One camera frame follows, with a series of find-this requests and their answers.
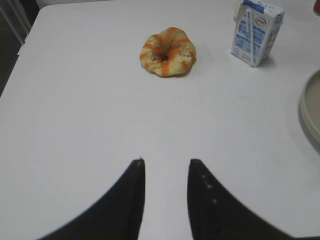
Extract blue white milk carton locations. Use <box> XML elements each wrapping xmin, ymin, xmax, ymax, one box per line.
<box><xmin>230</xmin><ymin>0</ymin><xmax>285</xmax><ymax>68</ymax></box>

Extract grey round plate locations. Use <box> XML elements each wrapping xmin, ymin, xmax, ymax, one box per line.
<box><xmin>298</xmin><ymin>69</ymin><xmax>320</xmax><ymax>152</ymax></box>

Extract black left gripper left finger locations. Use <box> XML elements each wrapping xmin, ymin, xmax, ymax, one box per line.
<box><xmin>43</xmin><ymin>158</ymin><xmax>146</xmax><ymax>240</ymax></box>

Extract white chair frame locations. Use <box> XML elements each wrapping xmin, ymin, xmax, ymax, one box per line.
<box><xmin>0</xmin><ymin>0</ymin><xmax>32</xmax><ymax>46</ymax></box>

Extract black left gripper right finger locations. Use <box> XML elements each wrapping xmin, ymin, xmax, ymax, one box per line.
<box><xmin>187</xmin><ymin>158</ymin><xmax>311</xmax><ymax>240</ymax></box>

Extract orange striped bagel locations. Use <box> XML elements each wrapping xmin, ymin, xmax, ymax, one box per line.
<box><xmin>139</xmin><ymin>27</ymin><xmax>197</xmax><ymax>77</ymax></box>

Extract red object at corner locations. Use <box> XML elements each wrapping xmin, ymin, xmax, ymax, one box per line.
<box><xmin>313</xmin><ymin>0</ymin><xmax>320</xmax><ymax>16</ymax></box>

